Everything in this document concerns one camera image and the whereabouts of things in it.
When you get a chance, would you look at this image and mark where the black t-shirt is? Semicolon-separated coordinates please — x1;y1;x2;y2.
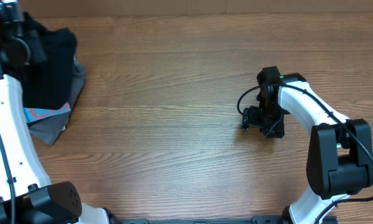
22;12;77;110

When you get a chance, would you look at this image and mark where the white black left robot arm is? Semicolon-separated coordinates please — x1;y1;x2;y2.
0;40;117;223

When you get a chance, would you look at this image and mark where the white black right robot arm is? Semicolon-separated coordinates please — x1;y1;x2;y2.
238;71;373;223

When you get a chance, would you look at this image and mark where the cardboard back panel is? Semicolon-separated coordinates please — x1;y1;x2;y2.
20;0;373;17

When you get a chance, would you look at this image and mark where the light blue printed t-shirt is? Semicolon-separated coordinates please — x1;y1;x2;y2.
23;102;71;123

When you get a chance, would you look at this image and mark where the grey folded t-shirt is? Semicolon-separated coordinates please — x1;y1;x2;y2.
28;59;86;145

